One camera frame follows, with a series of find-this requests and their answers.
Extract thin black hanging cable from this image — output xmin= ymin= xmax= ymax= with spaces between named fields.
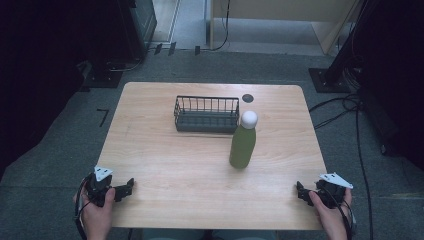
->
xmin=200 ymin=0 xmax=232 ymax=52

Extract black stand with square base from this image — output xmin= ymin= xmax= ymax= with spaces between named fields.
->
xmin=308 ymin=0 xmax=378 ymax=94

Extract light wooden cabinet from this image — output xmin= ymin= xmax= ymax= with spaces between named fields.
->
xmin=209 ymin=0 xmax=364 ymax=56

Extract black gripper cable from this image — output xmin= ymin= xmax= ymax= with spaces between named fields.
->
xmin=316 ymin=186 xmax=357 ymax=240
xmin=73 ymin=173 xmax=95 ymax=240

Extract green bottle with white cap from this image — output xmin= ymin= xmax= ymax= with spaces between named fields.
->
xmin=228 ymin=110 xmax=259 ymax=170

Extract black wire basket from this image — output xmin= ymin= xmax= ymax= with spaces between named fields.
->
xmin=173 ymin=95 xmax=241 ymax=134

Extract black curtain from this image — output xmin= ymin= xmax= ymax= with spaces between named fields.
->
xmin=346 ymin=0 xmax=424 ymax=171
xmin=0 ymin=0 xmax=134 ymax=181

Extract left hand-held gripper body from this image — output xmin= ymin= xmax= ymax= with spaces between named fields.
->
xmin=84 ymin=165 xmax=115 ymax=208

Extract long black floor cable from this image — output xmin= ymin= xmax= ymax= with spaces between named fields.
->
xmin=353 ymin=96 xmax=375 ymax=240

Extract black stand with flat base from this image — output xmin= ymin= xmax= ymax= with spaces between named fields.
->
xmin=81 ymin=0 xmax=148 ymax=90

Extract person's right hand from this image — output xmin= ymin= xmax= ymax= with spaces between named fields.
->
xmin=307 ymin=187 xmax=354 ymax=240

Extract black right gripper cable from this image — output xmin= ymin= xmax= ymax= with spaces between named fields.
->
xmin=316 ymin=186 xmax=357 ymax=240

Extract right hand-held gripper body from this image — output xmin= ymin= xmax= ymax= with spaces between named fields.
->
xmin=314 ymin=172 xmax=354 ymax=210

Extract dark cabinet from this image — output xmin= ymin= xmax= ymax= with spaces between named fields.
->
xmin=116 ymin=0 xmax=158 ymax=61

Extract person's left hand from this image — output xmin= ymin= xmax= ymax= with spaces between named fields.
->
xmin=72 ymin=187 xmax=116 ymax=240

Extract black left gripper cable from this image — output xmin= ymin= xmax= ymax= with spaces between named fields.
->
xmin=73 ymin=173 xmax=95 ymax=240

